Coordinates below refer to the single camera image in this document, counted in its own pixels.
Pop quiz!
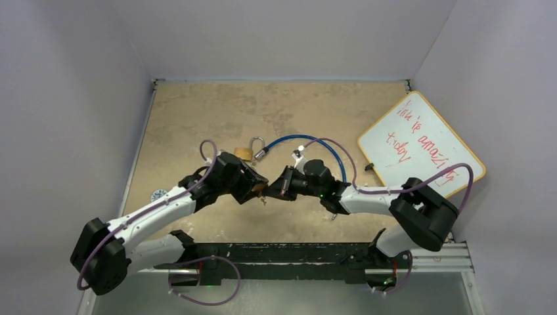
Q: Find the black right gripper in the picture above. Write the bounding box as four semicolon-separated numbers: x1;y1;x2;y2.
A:
261;165;323;202

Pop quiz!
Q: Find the blue cable lock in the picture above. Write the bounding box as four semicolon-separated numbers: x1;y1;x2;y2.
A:
254;135;348;184

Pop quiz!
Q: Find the orange long shackle padlock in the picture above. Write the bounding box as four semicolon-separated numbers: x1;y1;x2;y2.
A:
252;183;267;196

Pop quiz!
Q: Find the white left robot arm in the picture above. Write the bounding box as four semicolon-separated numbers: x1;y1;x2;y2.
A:
70;152;269;295

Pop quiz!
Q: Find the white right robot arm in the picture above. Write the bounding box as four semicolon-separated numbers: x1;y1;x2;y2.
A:
262;159;459;267

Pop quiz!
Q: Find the round blue patterned tin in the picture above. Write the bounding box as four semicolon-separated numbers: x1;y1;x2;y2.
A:
150;189;167;202

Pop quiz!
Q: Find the yellow framed whiteboard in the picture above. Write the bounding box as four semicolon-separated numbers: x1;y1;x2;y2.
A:
358;91;486;188

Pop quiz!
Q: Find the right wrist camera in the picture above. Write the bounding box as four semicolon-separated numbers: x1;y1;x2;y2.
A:
292;146;307;173

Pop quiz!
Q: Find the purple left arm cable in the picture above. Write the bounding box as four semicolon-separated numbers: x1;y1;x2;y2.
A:
77;139;219;291

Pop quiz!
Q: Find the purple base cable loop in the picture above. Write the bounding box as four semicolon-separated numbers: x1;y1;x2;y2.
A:
167;255;241;307

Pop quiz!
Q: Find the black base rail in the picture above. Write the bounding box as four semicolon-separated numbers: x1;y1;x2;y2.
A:
157;231;412;291

